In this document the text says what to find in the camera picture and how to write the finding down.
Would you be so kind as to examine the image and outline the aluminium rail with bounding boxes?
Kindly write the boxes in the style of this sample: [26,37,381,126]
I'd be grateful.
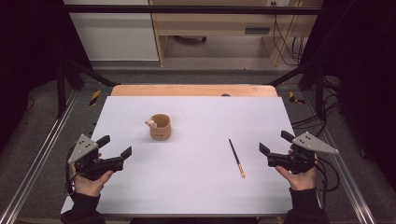
[0,90,79,224]
[302,92,378,224]

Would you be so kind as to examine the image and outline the white cabinet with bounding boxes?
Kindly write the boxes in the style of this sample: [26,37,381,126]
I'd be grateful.
[63,0,160,63]

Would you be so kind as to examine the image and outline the dark chopstick with orange end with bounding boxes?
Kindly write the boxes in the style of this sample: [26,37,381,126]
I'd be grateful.
[228,138,247,179]

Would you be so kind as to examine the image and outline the black horizontal frame bar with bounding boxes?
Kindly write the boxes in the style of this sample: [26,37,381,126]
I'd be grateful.
[62,4,322,16]

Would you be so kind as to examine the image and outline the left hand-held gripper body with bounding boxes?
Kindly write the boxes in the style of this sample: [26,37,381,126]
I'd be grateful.
[67,133,125,182]

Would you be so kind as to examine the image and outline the bundle of hanging cables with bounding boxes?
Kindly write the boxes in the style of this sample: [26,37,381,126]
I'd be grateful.
[271,1,305,67]

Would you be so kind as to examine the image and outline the black curtain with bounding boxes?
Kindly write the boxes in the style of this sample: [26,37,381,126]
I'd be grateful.
[306,0,396,190]
[0,0,74,153]

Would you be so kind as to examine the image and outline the yellow black tape strip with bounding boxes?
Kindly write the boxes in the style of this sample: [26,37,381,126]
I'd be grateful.
[89,90,103,107]
[288,91,306,105]

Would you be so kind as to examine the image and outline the hand-held gripper cable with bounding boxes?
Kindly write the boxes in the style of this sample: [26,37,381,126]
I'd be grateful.
[64,148,78,198]
[313,156,341,193]

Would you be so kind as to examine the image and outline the brown ceramic cup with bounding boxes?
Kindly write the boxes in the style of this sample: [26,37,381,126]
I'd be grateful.
[145,113,173,141]

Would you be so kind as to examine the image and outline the black floor cables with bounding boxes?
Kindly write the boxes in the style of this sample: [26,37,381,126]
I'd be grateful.
[291,76,342,138]

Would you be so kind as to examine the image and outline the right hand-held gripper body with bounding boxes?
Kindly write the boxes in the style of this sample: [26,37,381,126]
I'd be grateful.
[266,131,340,175]

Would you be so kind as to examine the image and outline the right hand-held gripper cable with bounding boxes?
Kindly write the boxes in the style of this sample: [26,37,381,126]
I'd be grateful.
[313,156,341,193]

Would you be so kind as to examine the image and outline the person's right hand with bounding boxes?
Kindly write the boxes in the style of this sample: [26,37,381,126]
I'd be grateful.
[275,150,319,191]

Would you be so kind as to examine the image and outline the black metal stand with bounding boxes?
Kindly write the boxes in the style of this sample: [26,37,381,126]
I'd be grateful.
[266,60,327,121]
[55,57,120,119]

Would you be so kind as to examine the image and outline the person's left hand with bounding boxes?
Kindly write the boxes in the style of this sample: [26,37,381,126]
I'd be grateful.
[72,152,115,198]

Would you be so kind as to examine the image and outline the light wooden desk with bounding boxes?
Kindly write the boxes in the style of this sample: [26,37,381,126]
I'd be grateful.
[148,0,323,67]

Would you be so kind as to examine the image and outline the left hand-held gripper cable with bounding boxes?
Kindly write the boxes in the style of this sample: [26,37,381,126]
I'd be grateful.
[64,148,78,198]

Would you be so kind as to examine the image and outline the white table sheet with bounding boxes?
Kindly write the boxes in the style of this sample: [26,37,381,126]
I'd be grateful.
[60,95,295,217]

